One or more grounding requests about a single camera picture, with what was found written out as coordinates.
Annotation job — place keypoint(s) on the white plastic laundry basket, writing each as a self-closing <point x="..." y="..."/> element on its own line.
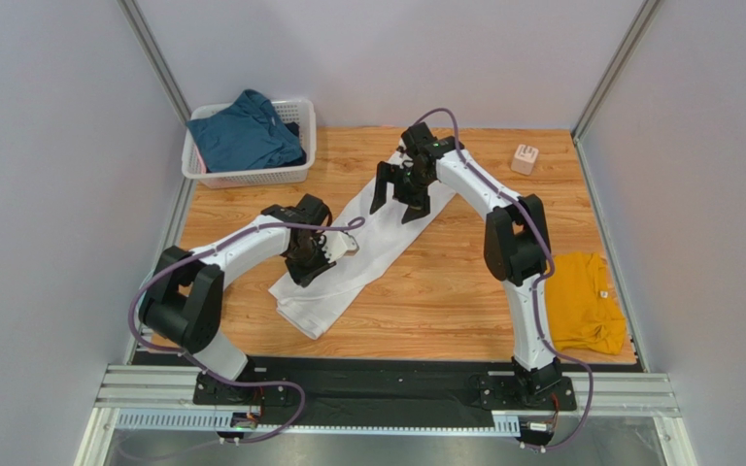
<point x="299" y="111"/>

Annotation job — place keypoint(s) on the small pink box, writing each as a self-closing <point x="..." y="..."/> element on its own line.
<point x="524" y="159"/>

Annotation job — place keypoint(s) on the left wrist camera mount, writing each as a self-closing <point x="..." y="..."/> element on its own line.
<point x="338" y="244"/>

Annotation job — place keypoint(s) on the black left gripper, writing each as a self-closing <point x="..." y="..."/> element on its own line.
<point x="303" y="277"/>

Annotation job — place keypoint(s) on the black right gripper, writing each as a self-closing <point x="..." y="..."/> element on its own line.
<point x="402" y="186"/>

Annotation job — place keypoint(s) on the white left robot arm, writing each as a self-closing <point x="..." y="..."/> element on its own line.
<point x="184" y="303"/>

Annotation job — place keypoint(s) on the blue t shirt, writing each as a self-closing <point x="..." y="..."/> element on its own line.
<point x="247" y="135"/>

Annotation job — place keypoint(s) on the white t shirt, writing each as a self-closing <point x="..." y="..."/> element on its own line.
<point x="381" y="240"/>

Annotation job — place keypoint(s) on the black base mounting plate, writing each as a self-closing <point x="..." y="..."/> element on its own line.
<point x="407" y="393"/>

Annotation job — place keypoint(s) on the aluminium frame rail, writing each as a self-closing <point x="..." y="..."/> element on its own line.
<point x="160" y="397"/>

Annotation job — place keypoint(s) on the folded yellow t shirt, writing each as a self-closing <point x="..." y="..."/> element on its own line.
<point x="581" y="307"/>

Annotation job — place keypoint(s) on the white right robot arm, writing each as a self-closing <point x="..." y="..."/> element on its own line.
<point x="516" y="245"/>

